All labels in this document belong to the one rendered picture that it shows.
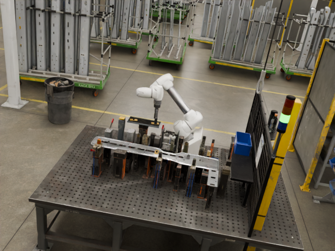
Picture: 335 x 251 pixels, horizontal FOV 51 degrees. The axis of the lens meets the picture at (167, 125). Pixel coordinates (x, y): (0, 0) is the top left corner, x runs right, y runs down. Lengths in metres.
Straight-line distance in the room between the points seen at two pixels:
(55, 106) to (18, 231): 2.58
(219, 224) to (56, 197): 1.57
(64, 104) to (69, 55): 1.82
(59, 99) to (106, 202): 3.03
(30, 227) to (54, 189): 0.79
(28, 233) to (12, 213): 0.39
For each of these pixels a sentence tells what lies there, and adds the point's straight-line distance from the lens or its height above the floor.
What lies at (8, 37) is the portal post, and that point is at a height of 1.28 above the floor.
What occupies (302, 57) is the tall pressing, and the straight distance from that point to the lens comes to 11.07.
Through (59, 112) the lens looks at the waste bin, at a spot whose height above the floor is 0.23.
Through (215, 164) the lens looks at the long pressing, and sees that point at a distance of 3.71.
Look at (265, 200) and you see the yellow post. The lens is 3.31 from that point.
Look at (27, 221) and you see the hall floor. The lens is 4.40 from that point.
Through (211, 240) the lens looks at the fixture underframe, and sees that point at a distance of 3.49.
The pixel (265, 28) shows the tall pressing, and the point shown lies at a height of 1.30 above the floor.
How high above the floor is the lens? 2.92
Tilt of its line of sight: 26 degrees down
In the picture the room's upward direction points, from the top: 8 degrees clockwise
